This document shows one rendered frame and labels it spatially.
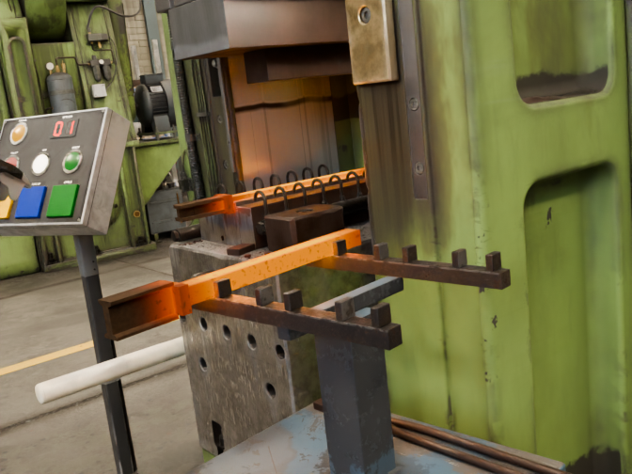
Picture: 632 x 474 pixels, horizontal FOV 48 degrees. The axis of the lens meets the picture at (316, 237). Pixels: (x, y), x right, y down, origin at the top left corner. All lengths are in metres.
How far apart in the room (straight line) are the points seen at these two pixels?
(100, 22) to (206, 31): 5.21
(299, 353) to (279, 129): 0.62
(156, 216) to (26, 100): 1.55
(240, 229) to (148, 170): 5.28
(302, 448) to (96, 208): 0.84
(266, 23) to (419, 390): 0.70
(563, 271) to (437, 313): 0.29
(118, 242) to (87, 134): 4.62
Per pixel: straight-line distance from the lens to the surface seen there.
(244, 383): 1.35
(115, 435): 1.99
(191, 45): 1.39
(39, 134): 1.83
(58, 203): 1.69
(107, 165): 1.69
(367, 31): 1.18
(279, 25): 1.35
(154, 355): 1.73
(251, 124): 1.61
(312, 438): 1.05
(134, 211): 6.32
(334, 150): 1.74
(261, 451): 1.03
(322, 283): 1.22
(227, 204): 1.33
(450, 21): 1.10
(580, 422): 1.52
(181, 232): 1.46
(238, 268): 0.89
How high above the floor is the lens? 1.18
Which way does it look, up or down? 11 degrees down
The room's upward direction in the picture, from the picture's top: 7 degrees counter-clockwise
